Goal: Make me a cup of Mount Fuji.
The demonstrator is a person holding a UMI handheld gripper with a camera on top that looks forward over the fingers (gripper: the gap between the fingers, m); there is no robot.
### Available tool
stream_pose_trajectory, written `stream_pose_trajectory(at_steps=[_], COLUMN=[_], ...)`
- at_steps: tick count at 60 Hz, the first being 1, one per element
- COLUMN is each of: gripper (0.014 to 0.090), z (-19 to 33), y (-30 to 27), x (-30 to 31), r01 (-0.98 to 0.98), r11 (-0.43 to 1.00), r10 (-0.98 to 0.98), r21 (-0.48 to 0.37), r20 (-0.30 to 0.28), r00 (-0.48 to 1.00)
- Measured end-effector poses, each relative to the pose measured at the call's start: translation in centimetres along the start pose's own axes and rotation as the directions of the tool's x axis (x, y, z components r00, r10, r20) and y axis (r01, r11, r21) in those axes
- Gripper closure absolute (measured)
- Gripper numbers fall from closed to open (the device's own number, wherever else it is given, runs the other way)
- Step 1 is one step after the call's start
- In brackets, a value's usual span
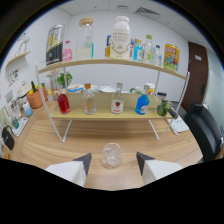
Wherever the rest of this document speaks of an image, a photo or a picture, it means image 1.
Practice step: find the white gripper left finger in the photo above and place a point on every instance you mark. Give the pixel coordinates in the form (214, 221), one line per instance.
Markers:
(71, 170)

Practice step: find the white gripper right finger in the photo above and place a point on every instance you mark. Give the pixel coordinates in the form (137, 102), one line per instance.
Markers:
(156, 169)

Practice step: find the blue liquid bottle silver cap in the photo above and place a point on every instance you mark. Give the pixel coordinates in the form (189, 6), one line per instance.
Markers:
(142, 105)

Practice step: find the white milk bottle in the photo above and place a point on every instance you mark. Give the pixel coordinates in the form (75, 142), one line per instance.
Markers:
(120, 40)

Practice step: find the blue white cup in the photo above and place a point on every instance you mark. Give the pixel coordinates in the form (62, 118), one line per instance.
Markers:
(27, 110)

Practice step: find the clear glass with ice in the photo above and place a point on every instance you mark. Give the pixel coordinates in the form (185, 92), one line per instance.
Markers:
(111, 156)

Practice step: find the black chair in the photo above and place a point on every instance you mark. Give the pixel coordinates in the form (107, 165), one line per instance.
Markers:
(203, 131)

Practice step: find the red liquid glass bottle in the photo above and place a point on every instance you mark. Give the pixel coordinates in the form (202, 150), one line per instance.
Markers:
(63, 104)

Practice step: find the white-framed wooden shelf rack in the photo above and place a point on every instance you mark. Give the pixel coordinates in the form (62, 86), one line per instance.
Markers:
(106, 113)

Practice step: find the white flat tray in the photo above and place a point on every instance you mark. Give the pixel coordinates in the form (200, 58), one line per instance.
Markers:
(20, 126)

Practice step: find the black bag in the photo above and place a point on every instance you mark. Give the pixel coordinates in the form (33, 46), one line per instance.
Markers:
(8, 138)

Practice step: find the clear bottle with red label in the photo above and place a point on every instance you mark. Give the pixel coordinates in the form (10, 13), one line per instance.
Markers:
(117, 104)

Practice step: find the white bowl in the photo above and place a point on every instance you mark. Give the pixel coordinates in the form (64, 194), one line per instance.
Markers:
(107, 88)

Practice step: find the green potted plant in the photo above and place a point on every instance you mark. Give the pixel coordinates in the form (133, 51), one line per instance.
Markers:
(61, 79)

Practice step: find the small clear plastic bottle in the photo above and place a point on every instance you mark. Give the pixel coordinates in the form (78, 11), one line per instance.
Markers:
(158, 56)

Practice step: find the yellow cartoon print can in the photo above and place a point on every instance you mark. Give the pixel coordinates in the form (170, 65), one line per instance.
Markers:
(171, 57)

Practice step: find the small pink bottle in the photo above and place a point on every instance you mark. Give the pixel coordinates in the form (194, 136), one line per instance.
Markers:
(67, 53)

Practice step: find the clear bottle with green cap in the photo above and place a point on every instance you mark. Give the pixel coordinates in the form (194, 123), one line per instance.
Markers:
(148, 51)

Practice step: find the teal blue bottle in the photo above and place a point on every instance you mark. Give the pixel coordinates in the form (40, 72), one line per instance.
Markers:
(138, 52)

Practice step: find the large black yellow can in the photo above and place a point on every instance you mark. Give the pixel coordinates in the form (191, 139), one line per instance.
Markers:
(54, 45)

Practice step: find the ceiling air vent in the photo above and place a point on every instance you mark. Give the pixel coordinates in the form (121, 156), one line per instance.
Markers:
(147, 11)

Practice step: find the wooden wall shelf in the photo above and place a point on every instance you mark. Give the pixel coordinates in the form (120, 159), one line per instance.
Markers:
(18, 57)

